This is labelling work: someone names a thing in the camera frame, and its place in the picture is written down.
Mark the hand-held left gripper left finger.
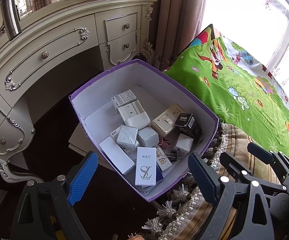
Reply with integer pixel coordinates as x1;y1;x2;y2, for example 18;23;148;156
11;151;98;240

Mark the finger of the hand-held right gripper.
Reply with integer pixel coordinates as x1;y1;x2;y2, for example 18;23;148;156
220;151;285;198
247;142;289;178

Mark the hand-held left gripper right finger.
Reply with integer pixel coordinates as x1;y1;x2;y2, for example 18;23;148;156
188;152;275;240

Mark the black binder clip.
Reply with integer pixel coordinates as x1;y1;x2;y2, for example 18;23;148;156
165;149;182;161

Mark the long grey white box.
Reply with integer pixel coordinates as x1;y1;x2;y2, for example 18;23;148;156
99;136;136;175

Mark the white square box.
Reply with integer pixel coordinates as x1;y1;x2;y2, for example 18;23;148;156
176;133;194;153

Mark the small cream printed box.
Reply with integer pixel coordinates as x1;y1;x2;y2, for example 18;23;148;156
155;146;172;172

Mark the dark navy box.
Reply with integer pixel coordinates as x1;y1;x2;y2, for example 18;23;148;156
175;113;202;139

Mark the white box with navy print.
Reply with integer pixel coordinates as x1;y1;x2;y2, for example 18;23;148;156
134;147;157;187

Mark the taped glossy white box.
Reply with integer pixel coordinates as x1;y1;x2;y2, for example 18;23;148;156
116;125;138;150

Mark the large beige box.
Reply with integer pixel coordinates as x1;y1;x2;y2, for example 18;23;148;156
151;103;187;138

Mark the small white cube box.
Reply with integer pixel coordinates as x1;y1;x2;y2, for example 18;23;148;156
137;126;159;148

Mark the white plastic case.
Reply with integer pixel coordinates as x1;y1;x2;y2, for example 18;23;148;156
117;100;151;128

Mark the white barcode box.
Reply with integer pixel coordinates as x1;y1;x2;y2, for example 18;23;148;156
112;90;137;110

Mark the purple cardboard box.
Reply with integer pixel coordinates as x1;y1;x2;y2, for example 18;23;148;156
68;59;220;202

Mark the striped plush blanket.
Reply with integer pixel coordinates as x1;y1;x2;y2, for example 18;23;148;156
134;122;289;240

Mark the beige wooden stool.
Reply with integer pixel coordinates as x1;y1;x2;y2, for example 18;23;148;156
68;122;92;158

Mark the cartoon printed green bedsheet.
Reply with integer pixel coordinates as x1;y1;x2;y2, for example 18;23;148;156
163;24;289;167

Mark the cream ornate dresser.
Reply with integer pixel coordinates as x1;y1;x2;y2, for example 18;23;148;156
0;0;159;183

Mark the mauve curtain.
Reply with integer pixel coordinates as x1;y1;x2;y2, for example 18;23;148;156
139;0;210;73

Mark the cream framed dresser mirror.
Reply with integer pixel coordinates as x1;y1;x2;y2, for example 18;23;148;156
0;0;87;53

